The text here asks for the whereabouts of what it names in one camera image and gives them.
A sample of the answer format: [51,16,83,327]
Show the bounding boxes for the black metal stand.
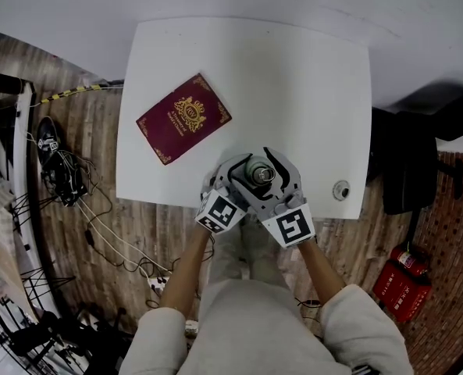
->
[4,306,133,375]

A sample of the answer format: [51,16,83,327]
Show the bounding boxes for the black metal railing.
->
[0,68,37,195]

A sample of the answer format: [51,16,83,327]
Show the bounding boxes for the black device with wires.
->
[37,116,90,209]

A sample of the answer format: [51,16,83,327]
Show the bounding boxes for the black floor cable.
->
[84,177,169,277]

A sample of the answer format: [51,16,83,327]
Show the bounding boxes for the person's cream clothing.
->
[119,279,414,375]

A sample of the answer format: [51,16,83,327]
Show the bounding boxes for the red fire extinguisher box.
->
[372,259,433,323]

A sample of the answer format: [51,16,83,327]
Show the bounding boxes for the white power strip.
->
[147,275,172,295]

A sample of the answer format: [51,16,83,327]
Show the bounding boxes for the small metal jar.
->
[243,155,276,190]

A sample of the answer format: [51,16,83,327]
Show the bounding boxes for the white floor cable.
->
[77,199,173,277]

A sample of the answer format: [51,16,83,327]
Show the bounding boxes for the person's left shoe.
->
[209,224,251,280]

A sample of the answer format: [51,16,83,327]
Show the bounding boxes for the red fire extinguisher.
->
[389,244,431,277]

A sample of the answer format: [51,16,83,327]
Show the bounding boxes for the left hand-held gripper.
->
[194,152,255,235]

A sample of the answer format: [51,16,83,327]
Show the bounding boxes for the maroon book gold ornament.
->
[135,72,233,166]

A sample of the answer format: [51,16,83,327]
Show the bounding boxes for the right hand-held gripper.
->
[230,146,316,248]

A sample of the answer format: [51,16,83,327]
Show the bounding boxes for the black office chair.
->
[371,78,463,216]

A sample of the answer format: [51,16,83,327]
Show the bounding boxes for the person's right forearm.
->
[296,240,347,308]

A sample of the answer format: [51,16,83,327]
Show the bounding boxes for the person's left forearm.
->
[159,228,212,310]

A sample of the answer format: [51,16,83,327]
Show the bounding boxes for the round table cable grommet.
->
[332,178,351,202]

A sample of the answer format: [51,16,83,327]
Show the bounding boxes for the white table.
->
[116,16,372,221]

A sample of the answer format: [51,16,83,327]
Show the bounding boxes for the yellow black striped tape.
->
[39,84,125,105]

